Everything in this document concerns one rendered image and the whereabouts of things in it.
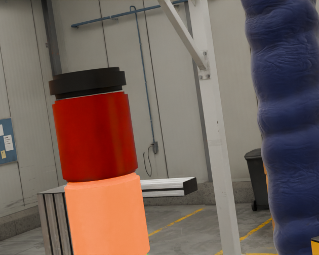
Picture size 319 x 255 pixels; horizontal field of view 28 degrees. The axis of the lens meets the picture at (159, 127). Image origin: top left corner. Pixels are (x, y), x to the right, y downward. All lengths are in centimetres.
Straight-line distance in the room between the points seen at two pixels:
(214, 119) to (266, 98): 319
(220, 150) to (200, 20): 106
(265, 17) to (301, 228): 65
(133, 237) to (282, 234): 165
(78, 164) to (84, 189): 2
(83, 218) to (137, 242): 4
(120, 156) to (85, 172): 2
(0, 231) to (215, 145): 778
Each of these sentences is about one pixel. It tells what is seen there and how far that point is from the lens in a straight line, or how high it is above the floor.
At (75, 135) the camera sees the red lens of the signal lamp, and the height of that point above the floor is 230.
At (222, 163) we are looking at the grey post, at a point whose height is 169.
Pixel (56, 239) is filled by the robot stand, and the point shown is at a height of 186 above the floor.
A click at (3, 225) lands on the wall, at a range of 1248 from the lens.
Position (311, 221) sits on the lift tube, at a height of 187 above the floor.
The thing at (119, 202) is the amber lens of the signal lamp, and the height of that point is 226.
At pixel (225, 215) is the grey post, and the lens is 529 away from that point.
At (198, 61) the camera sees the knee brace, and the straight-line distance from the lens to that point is 512.
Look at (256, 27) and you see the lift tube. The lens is 199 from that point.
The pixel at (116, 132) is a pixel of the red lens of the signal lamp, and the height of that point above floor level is 230.
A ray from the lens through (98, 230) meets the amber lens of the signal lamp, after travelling 40.
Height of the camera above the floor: 232
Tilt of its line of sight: 3 degrees down
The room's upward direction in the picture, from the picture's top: 8 degrees counter-clockwise
